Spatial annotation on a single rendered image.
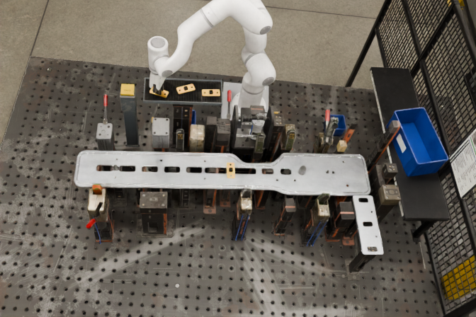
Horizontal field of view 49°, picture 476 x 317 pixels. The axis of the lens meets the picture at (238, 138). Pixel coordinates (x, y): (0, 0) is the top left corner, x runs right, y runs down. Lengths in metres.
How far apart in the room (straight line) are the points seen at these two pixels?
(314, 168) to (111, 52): 2.19
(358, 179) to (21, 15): 3.03
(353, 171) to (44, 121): 1.65
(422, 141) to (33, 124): 2.04
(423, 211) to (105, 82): 1.85
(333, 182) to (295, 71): 1.82
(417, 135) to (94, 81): 1.80
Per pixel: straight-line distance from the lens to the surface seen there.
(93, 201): 2.34
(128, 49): 4.22
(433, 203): 2.64
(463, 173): 2.54
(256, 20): 2.24
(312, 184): 2.51
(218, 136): 2.50
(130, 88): 2.52
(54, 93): 3.13
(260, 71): 2.56
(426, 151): 2.78
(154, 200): 2.36
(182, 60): 2.20
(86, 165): 2.50
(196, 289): 2.56
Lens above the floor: 3.16
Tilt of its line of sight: 57 degrees down
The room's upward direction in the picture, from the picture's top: 12 degrees clockwise
